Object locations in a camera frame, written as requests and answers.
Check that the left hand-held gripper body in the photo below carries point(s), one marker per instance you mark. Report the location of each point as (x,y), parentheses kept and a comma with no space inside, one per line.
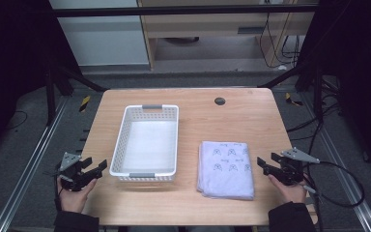
(71,175)

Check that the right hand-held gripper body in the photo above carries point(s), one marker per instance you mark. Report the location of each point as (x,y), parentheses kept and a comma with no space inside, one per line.
(291,170)

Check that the white printed towel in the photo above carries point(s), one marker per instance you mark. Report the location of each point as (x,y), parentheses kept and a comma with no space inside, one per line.
(227,174)

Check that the white plastic basket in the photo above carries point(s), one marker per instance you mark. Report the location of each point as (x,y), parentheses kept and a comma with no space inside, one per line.
(149,145)

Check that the person's right hand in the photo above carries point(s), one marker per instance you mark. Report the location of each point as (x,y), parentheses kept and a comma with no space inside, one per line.
(293,194)

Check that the person's left hand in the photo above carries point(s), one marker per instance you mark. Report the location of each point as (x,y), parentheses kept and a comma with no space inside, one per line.
(72,200)

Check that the black yellow striped tape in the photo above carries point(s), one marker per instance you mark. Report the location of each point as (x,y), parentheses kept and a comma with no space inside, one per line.
(292,100)
(84,103)

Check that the black metal stand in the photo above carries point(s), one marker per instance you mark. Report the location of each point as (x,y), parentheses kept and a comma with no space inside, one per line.
(317,93)
(50,93)

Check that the white cabinet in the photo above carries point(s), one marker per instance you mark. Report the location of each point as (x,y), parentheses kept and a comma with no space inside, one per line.
(103,42)

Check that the dark curtain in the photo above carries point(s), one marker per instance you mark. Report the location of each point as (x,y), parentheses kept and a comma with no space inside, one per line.
(9,64)
(357,64)

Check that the light wooden desk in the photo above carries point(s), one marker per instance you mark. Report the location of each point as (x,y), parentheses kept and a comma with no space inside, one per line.
(206,25)

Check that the metal floor rail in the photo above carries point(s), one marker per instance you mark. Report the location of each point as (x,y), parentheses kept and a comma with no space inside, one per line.
(348,183)
(29,164)

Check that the black horizontal frame bar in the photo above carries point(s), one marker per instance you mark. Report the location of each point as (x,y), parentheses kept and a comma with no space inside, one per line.
(174,10)

